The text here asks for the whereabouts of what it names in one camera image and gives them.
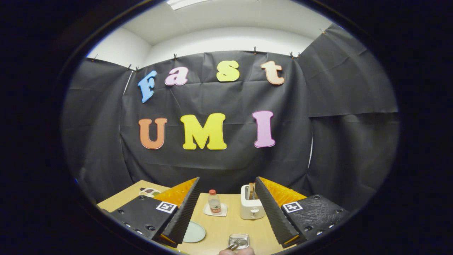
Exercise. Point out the white square coaster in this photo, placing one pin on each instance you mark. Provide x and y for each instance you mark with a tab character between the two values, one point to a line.
223	211

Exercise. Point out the clear bottle with red cap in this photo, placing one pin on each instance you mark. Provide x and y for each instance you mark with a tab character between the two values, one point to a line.
214	203

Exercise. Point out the clear glass container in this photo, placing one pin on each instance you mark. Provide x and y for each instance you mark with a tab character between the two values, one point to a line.
233	237

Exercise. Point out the pale green plate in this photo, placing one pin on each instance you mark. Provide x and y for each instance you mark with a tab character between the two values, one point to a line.
196	232

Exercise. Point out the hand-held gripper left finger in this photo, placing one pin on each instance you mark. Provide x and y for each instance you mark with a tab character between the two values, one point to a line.
185	209

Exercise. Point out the white divided sauce dish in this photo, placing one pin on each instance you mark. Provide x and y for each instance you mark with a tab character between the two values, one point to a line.
150	192

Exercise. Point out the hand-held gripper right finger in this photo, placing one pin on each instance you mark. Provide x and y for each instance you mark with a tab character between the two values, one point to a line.
270	209

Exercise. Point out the white toaster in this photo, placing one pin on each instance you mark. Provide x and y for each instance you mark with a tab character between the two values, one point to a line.
252	209

